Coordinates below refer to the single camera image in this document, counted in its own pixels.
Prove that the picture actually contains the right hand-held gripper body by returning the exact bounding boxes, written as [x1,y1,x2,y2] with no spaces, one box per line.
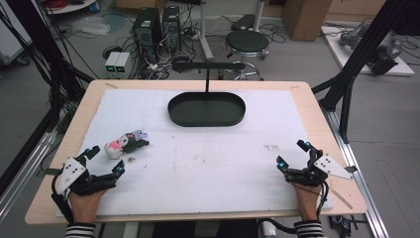
[284,154,355,188]

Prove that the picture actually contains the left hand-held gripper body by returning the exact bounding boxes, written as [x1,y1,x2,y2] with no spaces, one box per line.
[53,157,117,196]

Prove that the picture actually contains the black white pink plush toy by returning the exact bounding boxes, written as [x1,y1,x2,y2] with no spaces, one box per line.
[104,129,151,161]

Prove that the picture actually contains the person's left hand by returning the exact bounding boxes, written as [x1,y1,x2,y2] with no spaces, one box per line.
[68,189,107,225]

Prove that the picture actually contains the person's right hand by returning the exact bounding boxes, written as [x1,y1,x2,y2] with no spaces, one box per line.
[292,182,324,223]

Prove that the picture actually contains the thin beige strip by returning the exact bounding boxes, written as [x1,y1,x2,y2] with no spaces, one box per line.
[328,186,354,210]

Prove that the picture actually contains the small black electronic parts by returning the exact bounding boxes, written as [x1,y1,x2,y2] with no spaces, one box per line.
[327,214,368,238]

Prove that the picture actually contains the white foam mat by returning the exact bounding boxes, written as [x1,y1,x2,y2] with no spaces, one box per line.
[54,88,335,218]

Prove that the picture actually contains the white power supply unit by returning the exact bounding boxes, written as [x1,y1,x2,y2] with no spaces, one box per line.
[104,51,121,74]
[114,52,132,75]

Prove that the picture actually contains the black oval tray with stand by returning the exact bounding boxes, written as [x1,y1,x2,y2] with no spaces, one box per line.
[166,60,248,128]

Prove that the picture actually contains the white platform board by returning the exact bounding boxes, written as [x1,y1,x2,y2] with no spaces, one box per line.
[320,25,416,77]

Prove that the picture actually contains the grey machine on platform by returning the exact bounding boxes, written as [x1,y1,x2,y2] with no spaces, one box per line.
[338,23,404,76]

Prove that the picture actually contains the clear plastic bag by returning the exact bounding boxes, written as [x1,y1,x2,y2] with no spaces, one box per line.
[69,14,112,37]

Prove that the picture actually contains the black round stool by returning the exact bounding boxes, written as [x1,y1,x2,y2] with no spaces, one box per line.
[218,29,270,81]

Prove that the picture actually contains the black computer tower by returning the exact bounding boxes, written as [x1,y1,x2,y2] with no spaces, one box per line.
[161,5,182,55]
[132,7,163,65]

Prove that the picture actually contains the brown cardboard box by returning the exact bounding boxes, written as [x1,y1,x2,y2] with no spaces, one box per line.
[281,0,334,43]

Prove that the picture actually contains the white round table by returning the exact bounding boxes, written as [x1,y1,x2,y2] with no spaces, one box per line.
[44,0,97,15]

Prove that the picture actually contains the white desk leg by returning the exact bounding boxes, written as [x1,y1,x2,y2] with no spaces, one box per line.
[197,0,215,61]

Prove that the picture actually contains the aluminium rail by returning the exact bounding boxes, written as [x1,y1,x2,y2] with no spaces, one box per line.
[0,127,63,223]
[321,106,392,238]

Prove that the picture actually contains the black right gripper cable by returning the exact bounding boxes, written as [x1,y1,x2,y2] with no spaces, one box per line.
[290,179,331,220]

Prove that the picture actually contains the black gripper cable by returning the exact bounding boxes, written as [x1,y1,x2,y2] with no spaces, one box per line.
[290,179,331,220]
[51,172,75,224]

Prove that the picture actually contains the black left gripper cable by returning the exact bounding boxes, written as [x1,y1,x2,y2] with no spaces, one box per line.
[51,172,75,224]

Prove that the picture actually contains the thick black cable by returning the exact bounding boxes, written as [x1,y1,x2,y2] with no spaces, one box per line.
[257,217,298,235]

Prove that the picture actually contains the black metal frame strut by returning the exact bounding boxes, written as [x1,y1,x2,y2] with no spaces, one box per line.
[0,0,95,133]
[310,0,420,145]

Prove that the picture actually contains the tangle of floor cables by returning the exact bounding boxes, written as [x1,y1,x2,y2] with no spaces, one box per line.
[102,13,202,81]

